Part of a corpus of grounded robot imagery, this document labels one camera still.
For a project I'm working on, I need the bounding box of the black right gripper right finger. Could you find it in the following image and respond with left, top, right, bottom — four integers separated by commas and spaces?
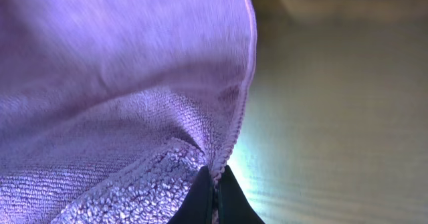
218, 165, 264, 224

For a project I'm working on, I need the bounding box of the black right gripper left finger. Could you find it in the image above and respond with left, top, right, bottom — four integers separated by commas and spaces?
167, 166, 214, 224

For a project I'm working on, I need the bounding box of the pink purple cloth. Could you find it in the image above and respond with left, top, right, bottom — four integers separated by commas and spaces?
1, 0, 257, 223

